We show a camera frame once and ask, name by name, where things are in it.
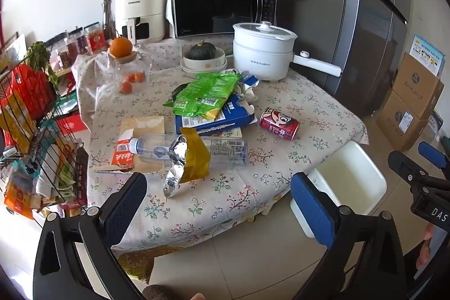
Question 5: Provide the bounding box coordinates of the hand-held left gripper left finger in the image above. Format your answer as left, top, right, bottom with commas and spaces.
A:
33, 172, 147, 300

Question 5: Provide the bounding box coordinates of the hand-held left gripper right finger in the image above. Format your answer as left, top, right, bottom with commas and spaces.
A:
290, 172, 419, 300

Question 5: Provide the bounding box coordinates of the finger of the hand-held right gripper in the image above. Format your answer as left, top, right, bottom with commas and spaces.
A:
388, 150, 450, 189
418, 140, 450, 170

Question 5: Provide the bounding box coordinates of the white plastic bin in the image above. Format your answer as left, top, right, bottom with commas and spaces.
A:
290, 141, 387, 239

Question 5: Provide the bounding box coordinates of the gold foil snack bag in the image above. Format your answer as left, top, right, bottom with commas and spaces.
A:
163, 127, 212, 199

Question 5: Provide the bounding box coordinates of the red drink can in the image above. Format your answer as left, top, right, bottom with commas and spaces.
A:
259, 107, 300, 141

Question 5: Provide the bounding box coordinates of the clear plastic bottle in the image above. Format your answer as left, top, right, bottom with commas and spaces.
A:
129, 132, 248, 169

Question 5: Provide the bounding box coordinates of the blue carton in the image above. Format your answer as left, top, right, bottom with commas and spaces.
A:
175, 73, 261, 136

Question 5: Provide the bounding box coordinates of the green snack bag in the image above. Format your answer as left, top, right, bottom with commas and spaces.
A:
163, 72, 243, 121

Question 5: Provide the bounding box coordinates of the person's right hand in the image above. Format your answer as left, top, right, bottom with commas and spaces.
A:
416, 222, 438, 270

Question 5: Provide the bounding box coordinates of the cardboard box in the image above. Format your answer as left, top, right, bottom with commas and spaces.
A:
376, 89, 438, 153
392, 52, 445, 119

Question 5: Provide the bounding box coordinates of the orange and white packet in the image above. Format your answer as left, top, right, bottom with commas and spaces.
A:
112, 136, 136, 170

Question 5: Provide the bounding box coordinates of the yellow patterned cushion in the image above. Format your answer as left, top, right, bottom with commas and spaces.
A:
118, 245, 183, 284

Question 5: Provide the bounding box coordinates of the floral tablecloth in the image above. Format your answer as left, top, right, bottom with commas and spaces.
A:
72, 36, 370, 251

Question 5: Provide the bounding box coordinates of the red flat box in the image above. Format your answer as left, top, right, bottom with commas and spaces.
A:
56, 112, 89, 136

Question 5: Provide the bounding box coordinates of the blue and white box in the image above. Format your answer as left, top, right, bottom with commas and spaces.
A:
409, 35, 446, 77

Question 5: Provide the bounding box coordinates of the pile of snack packets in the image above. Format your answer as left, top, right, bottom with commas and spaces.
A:
0, 89, 87, 220

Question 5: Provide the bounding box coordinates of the crumpled printed wrapper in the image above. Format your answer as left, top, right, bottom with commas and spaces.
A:
235, 69, 260, 104

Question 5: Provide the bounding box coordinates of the glass jar with wooden lid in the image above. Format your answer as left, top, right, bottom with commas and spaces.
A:
105, 52, 153, 84

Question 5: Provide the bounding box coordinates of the grey refrigerator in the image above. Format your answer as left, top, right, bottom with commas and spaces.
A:
275, 0, 413, 118

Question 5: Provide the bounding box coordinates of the white plate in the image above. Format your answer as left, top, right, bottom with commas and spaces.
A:
181, 66, 227, 79
181, 62, 228, 75

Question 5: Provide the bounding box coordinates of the red snack bag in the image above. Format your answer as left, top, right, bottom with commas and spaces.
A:
10, 64, 57, 111

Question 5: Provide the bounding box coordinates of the large orange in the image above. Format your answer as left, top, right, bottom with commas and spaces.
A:
109, 36, 133, 58

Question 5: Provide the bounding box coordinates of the white electric cooking pot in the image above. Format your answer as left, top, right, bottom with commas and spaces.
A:
233, 29, 342, 82

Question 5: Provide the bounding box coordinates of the white bowl with flower print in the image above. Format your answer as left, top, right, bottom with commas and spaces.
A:
183, 47, 226, 71

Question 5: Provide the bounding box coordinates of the dark green squash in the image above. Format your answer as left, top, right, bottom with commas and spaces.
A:
184, 40, 215, 60

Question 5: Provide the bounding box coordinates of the green leafy vegetable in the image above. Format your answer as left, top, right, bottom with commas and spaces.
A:
23, 41, 60, 90

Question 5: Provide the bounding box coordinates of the glass pot lid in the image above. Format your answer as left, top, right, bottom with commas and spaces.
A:
233, 21, 298, 42

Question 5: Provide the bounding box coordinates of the cream air fryer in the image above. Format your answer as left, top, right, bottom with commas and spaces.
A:
113, 0, 166, 43

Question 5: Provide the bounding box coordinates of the black microwave oven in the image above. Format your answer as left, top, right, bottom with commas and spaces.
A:
168, 0, 278, 39

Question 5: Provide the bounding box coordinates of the black wire rack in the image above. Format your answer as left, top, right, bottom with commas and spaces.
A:
0, 50, 88, 214

